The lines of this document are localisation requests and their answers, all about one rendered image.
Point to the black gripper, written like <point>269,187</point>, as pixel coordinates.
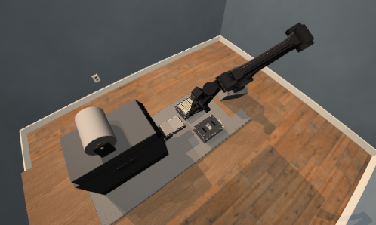
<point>198,105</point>

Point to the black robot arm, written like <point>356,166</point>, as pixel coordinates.
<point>299,38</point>

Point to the grey cylinder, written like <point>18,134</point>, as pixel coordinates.
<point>93,128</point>

